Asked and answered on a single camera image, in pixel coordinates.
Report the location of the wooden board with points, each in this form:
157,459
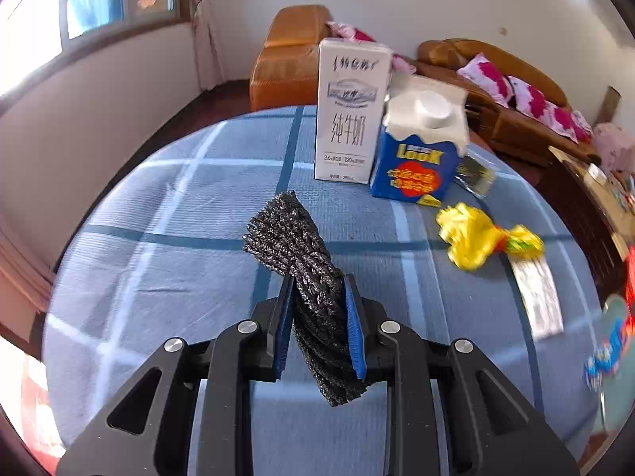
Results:
609,105

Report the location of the pink flowered cloth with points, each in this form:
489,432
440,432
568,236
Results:
357,34

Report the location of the dark wooden coffee table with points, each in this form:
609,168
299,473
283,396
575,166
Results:
585,208

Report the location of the blue and white carton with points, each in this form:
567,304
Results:
411,168

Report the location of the curtain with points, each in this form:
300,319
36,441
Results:
203,25

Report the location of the brown leather sofa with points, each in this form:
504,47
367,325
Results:
496,54

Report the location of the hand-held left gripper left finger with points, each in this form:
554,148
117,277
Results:
284,332

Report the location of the pink flowered pillow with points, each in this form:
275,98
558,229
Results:
528,96
483,77
565,121

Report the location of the yellow plastic bag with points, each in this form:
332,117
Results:
471,238

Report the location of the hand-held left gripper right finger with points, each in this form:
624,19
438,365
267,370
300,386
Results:
355,332

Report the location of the blue checked tablecloth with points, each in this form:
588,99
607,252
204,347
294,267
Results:
173,258

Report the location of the clear plastic packet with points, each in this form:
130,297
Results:
476,176

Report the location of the pink bag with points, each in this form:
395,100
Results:
615,146

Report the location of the black foam net sleeve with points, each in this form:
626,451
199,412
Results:
292,238

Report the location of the window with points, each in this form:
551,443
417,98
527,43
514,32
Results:
94,0

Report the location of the brown leather armchair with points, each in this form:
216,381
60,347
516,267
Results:
292,29

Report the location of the blue candy wrapper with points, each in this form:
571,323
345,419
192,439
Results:
605,357

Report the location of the white milk carton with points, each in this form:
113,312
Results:
347,124

